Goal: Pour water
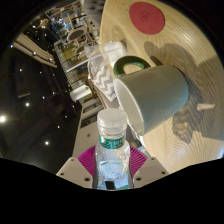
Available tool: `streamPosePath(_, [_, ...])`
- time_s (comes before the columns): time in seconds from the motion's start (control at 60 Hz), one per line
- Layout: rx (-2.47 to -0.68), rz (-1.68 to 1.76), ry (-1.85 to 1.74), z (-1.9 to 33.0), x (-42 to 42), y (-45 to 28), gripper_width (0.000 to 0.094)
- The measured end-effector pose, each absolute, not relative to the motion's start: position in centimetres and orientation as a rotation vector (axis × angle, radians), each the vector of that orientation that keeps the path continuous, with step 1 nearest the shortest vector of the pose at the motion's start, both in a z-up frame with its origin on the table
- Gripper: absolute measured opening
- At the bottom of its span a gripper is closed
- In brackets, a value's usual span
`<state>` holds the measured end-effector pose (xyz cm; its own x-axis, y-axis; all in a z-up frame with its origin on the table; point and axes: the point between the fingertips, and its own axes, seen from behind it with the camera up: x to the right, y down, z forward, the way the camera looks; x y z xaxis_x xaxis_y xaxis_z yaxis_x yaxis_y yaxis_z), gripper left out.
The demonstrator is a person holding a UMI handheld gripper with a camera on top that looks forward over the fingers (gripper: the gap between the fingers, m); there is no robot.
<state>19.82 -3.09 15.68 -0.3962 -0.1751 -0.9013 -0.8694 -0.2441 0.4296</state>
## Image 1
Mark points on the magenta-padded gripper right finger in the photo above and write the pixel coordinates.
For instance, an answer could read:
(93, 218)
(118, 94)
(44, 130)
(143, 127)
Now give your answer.
(151, 170)

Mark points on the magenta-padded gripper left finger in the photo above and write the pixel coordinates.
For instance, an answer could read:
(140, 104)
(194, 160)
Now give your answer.
(72, 170)

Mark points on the flat round red coaster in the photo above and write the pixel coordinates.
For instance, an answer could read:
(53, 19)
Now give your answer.
(147, 18)

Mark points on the group of dining chairs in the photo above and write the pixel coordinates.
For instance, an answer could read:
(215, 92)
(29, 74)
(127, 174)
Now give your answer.
(75, 31)

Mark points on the grey white zigzag cushion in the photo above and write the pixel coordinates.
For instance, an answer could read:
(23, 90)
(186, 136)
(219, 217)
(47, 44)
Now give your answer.
(105, 83)

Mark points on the group of ceiling spotlights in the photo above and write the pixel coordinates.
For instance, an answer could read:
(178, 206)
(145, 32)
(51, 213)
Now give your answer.
(26, 105)

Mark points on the curved beige ceiling canopy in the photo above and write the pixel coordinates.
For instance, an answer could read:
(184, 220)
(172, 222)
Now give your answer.
(35, 51)

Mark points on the white round pillar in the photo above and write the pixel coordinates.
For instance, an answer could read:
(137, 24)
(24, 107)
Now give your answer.
(79, 93)

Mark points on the clear plastic water bottle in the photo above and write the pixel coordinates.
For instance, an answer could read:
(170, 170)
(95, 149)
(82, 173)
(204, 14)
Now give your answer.
(112, 160)

